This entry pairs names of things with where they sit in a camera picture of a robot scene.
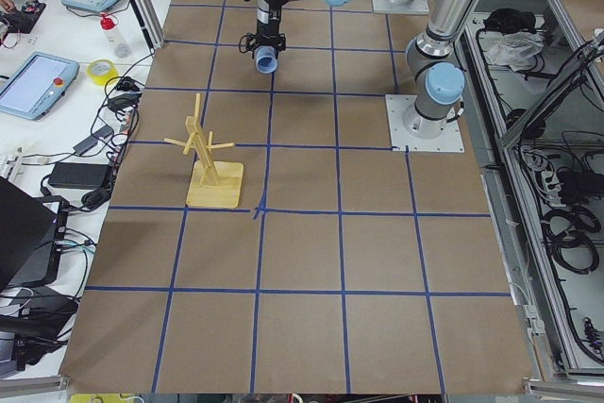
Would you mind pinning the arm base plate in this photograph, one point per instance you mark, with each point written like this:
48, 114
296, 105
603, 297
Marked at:
410, 132
404, 7

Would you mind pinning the yellow tape roll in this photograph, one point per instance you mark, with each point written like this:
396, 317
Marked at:
102, 72

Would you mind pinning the black laptop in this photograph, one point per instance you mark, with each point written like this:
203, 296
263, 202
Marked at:
31, 229

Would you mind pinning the teach pendant near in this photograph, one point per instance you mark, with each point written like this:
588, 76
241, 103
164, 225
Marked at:
38, 85

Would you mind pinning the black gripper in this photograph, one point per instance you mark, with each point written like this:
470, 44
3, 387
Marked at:
268, 13

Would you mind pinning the wooden cup rack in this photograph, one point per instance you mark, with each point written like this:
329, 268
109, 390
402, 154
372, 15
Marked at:
214, 183

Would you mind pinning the white squeeze bottle red cap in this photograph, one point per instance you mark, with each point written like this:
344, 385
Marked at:
113, 34

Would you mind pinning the black power adapter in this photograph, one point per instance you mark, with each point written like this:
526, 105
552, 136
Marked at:
72, 175

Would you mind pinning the white paper cup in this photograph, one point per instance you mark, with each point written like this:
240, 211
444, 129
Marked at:
266, 59

